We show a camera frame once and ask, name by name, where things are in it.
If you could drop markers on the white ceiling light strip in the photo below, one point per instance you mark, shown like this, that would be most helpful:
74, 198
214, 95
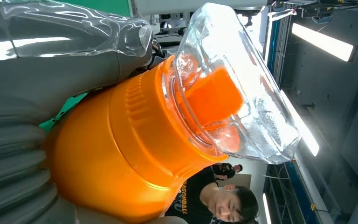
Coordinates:
302, 126
321, 41
267, 210

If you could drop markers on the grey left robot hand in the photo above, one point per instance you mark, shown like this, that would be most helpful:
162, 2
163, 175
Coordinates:
43, 77

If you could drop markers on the orange bottle with clear cap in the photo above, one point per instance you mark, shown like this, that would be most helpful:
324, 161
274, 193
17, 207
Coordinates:
120, 139

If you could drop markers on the person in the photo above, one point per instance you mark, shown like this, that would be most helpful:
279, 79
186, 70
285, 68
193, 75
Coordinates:
194, 198
225, 171

